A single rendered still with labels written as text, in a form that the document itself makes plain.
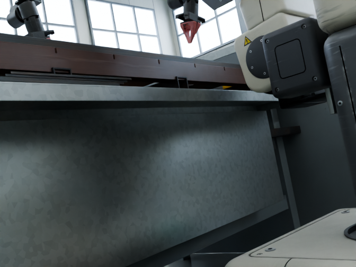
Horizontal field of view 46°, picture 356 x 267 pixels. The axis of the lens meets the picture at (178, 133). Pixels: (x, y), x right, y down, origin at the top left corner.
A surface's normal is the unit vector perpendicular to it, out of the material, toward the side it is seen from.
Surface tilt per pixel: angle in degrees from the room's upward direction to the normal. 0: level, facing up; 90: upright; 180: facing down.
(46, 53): 90
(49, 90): 90
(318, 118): 90
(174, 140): 90
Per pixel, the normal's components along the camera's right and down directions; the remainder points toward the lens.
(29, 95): 0.76, -0.18
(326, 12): -0.77, 0.10
